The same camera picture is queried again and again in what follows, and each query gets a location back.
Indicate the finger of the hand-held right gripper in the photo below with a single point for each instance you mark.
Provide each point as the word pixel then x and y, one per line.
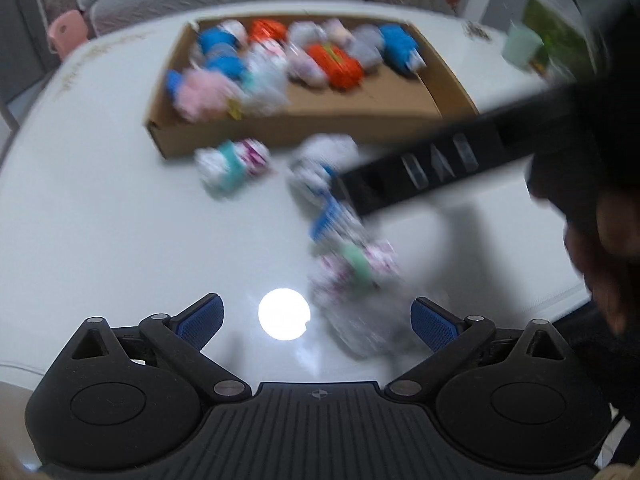
pixel 385 180

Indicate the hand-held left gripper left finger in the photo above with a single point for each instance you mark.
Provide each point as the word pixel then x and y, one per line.
pixel 200 321

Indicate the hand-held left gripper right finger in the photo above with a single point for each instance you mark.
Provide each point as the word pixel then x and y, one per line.
pixel 434 327

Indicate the white blue-striped sock roll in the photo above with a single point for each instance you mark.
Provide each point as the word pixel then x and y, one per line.
pixel 320 160

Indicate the blue white bagged sock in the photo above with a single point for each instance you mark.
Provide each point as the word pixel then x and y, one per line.
pixel 330 220

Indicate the brown cardboard box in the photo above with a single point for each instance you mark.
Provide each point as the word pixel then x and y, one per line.
pixel 390 105

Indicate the patterned sock roll green band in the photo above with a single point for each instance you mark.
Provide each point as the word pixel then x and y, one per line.
pixel 357 267

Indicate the large orange sock roll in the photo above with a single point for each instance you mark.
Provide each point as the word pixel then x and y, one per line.
pixel 334 66

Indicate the grey sock roll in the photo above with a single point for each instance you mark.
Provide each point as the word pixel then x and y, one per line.
pixel 367 49

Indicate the white bagged sock bundle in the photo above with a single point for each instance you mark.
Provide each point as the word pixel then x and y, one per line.
pixel 267 92

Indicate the white sock roll teal band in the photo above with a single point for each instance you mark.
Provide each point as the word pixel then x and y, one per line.
pixel 232 166

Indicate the white purple sock roll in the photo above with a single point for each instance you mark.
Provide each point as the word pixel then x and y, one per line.
pixel 338 31

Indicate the yellow tag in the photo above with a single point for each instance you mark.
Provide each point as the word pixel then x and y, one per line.
pixel 235 110

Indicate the pink fluffy sock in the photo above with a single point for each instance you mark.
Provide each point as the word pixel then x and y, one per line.
pixel 205 92

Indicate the small blue sock roll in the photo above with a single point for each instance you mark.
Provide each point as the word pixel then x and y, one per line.
pixel 173 83

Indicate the person's right forearm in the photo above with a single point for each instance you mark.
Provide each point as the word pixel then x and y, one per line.
pixel 602 385

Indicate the person's right hand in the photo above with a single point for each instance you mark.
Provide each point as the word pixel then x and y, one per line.
pixel 617 260

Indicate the green printed packet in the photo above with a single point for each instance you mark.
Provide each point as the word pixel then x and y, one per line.
pixel 555 30

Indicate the mint green cup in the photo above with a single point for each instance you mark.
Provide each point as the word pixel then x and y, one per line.
pixel 521 46

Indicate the scattered crumbs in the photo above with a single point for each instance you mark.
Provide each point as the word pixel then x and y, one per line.
pixel 477 31

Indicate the white patterned sock roll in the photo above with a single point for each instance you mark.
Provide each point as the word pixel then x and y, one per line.
pixel 267 57

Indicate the small orange sock roll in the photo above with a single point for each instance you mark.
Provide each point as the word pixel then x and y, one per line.
pixel 267 31

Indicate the pink chair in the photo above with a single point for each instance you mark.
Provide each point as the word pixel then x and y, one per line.
pixel 69 34

